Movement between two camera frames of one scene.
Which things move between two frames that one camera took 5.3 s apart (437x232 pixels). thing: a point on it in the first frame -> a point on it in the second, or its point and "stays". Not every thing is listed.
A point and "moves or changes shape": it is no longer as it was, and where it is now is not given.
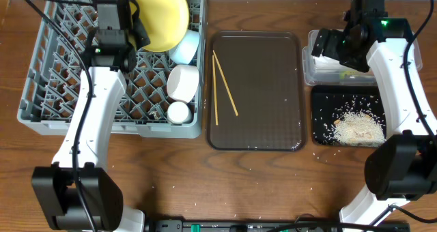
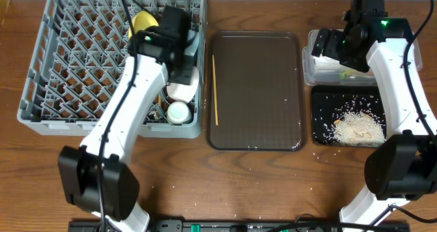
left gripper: [136, 29] -> [186, 76]
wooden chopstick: [215, 91] stays
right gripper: [332, 37] stays
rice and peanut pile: [359, 128] stays
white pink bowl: [182, 82] stays
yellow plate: [163, 15] moves or changes shape
